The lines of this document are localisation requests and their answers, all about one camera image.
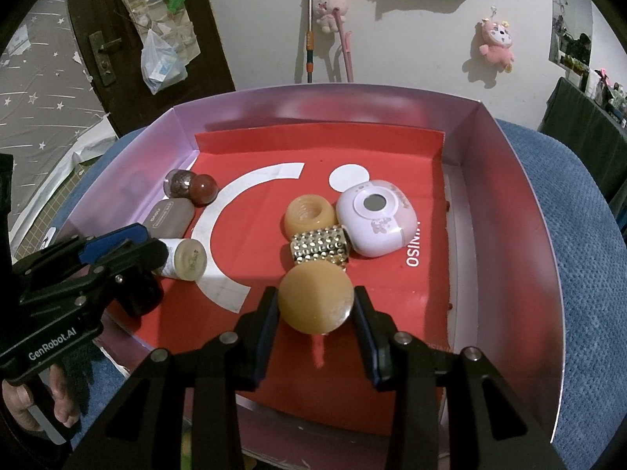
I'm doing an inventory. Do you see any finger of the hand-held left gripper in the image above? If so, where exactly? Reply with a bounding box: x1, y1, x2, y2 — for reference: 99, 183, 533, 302
12, 222, 150, 280
20, 239, 170, 321

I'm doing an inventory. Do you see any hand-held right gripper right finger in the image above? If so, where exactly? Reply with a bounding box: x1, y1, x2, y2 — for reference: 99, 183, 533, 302
353, 285, 562, 470

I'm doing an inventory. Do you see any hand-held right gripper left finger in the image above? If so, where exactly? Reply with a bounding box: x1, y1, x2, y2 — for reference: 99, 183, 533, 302
71, 285, 281, 470

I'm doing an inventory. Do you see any grey eye shadow case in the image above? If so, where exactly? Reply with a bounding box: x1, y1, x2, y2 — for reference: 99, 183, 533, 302
142, 197, 196, 243

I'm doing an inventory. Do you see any small white labelled jar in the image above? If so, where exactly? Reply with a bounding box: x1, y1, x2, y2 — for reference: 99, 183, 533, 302
152, 238, 207, 282

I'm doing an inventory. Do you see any orange ball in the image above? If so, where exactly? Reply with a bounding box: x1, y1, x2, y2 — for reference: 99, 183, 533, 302
277, 262, 354, 336

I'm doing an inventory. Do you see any pink cardboard box red insert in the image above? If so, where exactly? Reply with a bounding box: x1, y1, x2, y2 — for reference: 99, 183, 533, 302
42, 83, 566, 470

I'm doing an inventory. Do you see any gold studded cylinder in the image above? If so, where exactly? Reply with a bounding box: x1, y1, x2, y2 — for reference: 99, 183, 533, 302
290, 225, 353, 271

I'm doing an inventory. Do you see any orange hollow round cup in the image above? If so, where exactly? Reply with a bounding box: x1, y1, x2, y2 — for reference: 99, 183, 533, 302
285, 195, 338, 240

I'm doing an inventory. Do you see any person's left hand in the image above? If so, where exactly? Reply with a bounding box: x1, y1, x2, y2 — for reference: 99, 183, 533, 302
0, 366, 84, 432

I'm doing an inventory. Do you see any glitter bottle with red cap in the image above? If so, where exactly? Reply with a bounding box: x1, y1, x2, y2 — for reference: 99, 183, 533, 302
163, 168, 219, 206

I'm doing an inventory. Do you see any pink white round device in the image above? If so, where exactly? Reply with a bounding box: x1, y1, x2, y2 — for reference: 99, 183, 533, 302
335, 180, 418, 258

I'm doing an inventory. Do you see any grey star-print cloth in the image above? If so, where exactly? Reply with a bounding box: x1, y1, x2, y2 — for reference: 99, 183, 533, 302
0, 0, 116, 162

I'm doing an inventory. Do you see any white plastic bag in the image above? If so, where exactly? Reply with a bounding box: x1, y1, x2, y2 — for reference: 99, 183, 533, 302
141, 29, 188, 95

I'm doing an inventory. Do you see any dark brown door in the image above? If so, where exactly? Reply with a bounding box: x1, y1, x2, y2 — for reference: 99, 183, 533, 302
66, 0, 236, 138

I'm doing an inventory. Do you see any clear hanging organiser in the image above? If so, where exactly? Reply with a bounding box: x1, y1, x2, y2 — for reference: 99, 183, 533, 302
105, 0, 201, 67

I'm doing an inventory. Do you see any pink plastic stick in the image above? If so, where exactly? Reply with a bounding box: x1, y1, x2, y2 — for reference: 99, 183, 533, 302
334, 7, 354, 83

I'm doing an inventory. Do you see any white orange mop pole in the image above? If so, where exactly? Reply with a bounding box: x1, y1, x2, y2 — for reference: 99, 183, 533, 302
304, 0, 317, 84

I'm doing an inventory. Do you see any table with dark cloth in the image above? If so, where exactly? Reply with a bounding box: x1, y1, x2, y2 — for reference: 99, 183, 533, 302
539, 77, 627, 216

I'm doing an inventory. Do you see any pink bear plush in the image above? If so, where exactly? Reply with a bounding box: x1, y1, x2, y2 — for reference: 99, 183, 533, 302
313, 0, 350, 34

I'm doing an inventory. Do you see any pink dog plush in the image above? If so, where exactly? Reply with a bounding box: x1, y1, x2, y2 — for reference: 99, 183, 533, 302
477, 17, 515, 72

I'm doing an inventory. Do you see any row of cosmetic bottles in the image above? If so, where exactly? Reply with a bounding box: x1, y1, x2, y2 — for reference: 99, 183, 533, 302
563, 54, 627, 128

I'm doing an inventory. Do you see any metal door handle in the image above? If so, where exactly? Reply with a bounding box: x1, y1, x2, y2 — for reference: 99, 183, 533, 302
88, 31, 123, 88

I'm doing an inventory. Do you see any wall mirror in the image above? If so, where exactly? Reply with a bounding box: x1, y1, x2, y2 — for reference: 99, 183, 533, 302
549, 0, 596, 91

